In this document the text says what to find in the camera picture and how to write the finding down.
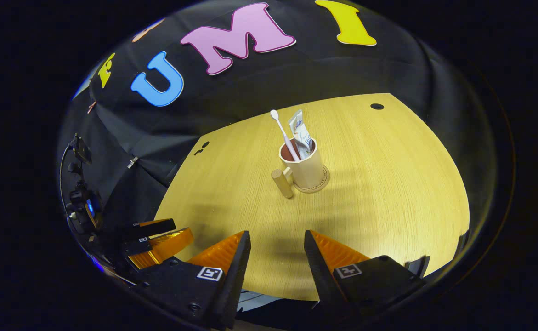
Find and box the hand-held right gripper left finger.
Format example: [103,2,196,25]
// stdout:
[131,231,252,331]

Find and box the round brown coaster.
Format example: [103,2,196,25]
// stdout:
[292,165,330,194]

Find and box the black backdrop cloth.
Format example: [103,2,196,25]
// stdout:
[57,0,497,276]

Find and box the beige cup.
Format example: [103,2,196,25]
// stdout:
[271,138,325,199]

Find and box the white toothbrush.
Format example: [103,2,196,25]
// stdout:
[270,109,300,161]

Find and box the white toothpaste tube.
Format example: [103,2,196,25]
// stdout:
[288,109,314,160]

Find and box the wooden desktop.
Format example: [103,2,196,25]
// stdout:
[154,93,470,302]

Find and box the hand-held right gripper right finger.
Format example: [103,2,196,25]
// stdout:
[304,230,428,318]

